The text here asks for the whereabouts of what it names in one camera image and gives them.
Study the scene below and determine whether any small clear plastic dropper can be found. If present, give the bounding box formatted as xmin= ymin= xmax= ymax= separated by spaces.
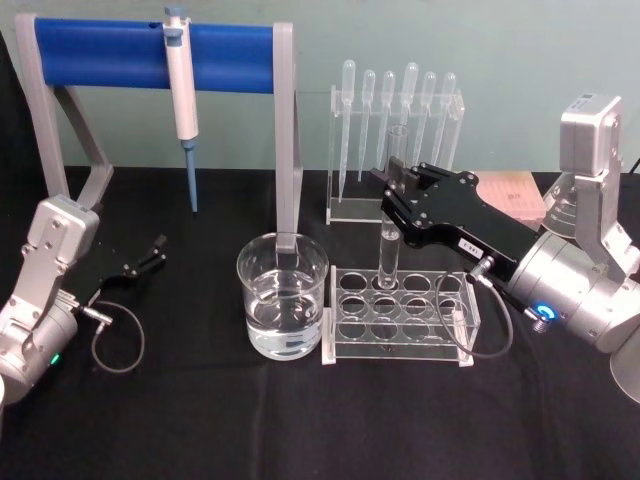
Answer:
xmin=377 ymin=70 xmax=396 ymax=166

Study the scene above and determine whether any white pipette with blue tip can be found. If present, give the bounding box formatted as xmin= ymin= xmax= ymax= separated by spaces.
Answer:
xmin=163 ymin=5 xmax=200 ymax=215

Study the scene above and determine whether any clear glass test tube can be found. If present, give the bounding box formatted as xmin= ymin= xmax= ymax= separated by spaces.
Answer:
xmin=378 ymin=125 xmax=410 ymax=291

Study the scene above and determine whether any clear acrylic test tube rack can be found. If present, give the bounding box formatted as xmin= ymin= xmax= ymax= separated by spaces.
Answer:
xmin=319 ymin=264 xmax=482 ymax=367

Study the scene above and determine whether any black table cloth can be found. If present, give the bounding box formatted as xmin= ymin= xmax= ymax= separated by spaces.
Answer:
xmin=0 ymin=29 xmax=640 ymax=480

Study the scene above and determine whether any glass beaker with water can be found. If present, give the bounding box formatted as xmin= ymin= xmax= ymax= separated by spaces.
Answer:
xmin=235 ymin=231 xmax=330 ymax=360

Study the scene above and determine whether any thin dark right gripper cable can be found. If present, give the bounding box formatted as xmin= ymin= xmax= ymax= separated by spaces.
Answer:
xmin=433 ymin=254 xmax=546 ymax=359

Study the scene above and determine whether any glass conical flask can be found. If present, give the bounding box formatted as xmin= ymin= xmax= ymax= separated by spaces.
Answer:
xmin=542 ymin=169 xmax=581 ymax=236

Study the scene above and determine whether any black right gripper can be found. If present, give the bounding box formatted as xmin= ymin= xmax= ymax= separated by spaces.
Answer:
xmin=369 ymin=156 xmax=539 ymax=281

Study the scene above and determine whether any clear acrylic dropper rack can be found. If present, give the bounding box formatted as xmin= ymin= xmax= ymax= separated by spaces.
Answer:
xmin=325 ymin=84 xmax=466 ymax=225

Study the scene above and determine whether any pink pipette tip box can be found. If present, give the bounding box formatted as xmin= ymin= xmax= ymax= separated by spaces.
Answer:
xmin=472 ymin=170 xmax=546 ymax=231

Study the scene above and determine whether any large clear plastic dropper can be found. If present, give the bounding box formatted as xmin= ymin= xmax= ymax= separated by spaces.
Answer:
xmin=398 ymin=61 xmax=420 ymax=166
xmin=336 ymin=59 xmax=357 ymax=204

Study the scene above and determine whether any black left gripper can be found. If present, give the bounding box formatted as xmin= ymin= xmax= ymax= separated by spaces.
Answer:
xmin=74 ymin=233 xmax=169 ymax=306

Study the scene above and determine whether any grey stand with blue bar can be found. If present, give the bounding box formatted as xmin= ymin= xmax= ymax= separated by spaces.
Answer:
xmin=14 ymin=13 xmax=305 ymax=251

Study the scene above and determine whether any thin dark gripper cable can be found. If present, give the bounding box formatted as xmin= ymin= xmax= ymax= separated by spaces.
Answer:
xmin=69 ymin=299 xmax=147 ymax=374
xmin=433 ymin=254 xmax=546 ymax=359

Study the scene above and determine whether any thin dark left gripper cable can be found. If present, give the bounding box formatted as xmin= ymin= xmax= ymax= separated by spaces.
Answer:
xmin=69 ymin=299 xmax=147 ymax=374

